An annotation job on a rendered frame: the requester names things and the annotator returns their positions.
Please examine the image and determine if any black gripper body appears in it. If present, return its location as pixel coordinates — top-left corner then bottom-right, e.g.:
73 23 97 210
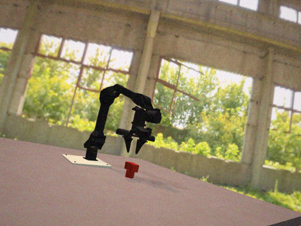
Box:
116 120 155 142

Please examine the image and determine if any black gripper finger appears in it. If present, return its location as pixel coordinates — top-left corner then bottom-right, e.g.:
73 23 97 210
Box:
122 136 133 153
135 139 148 154

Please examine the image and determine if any red cube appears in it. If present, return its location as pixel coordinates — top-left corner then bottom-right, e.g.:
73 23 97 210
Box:
125 170 134 179
124 162 132 170
128 163 139 173

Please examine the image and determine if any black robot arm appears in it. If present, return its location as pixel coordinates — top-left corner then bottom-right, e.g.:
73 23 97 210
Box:
83 84 162 161

